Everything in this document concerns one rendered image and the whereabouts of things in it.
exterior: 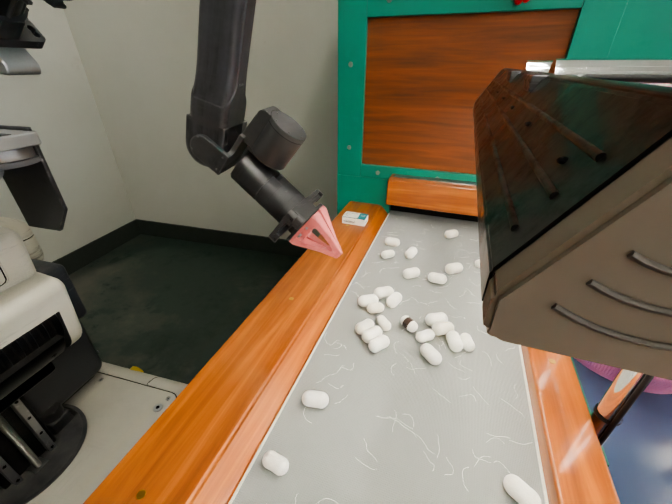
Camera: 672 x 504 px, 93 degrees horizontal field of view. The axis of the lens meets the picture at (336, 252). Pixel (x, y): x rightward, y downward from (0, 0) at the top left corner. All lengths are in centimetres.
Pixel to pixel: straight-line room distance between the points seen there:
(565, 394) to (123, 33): 239
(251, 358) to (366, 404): 17
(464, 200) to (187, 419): 72
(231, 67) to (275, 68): 141
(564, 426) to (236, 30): 59
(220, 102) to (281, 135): 9
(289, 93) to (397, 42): 105
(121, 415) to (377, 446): 86
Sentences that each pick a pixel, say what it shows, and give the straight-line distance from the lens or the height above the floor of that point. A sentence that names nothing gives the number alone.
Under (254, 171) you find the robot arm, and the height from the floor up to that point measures 98.
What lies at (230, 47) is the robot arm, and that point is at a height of 114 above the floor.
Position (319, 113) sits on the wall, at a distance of 182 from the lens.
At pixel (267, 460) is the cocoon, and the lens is 41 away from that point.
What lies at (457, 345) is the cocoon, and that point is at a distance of 53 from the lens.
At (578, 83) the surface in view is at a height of 111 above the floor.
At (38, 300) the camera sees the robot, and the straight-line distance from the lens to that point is 72.
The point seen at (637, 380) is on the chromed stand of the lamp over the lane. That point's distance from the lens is 47.
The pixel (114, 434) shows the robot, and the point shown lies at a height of 28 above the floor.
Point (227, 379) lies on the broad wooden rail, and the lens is 47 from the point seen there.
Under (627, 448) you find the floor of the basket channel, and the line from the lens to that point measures 64.
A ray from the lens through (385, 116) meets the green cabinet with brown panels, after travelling 91.
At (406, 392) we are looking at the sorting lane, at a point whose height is 74.
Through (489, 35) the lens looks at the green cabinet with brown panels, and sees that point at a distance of 88.
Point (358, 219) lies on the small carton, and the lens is 81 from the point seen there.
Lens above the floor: 112
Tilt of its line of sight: 30 degrees down
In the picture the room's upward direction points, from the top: straight up
